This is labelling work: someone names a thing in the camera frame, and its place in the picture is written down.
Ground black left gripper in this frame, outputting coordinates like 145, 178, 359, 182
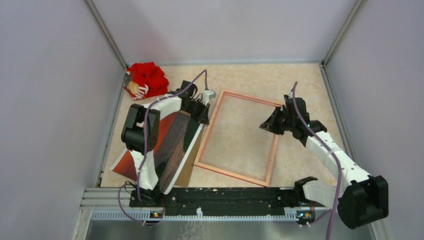
183, 98, 211, 126

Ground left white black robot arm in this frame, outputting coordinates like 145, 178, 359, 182
121, 80, 217, 207

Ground brown fibreboard backing board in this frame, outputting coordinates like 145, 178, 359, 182
174, 112, 204, 188

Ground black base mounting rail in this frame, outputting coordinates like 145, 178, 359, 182
129, 187, 321, 217

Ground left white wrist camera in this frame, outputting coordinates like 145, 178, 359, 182
201, 89, 217, 106

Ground red wooden picture frame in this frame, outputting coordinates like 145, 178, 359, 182
194, 90, 282, 187

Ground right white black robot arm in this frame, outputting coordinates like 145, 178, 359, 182
259, 95, 389, 229

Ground sunset landscape photo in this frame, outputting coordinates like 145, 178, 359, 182
109, 110, 205, 196

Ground white slotted cable duct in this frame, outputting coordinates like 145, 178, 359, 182
91, 207, 299, 222

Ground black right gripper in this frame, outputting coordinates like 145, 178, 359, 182
259, 106, 295, 136

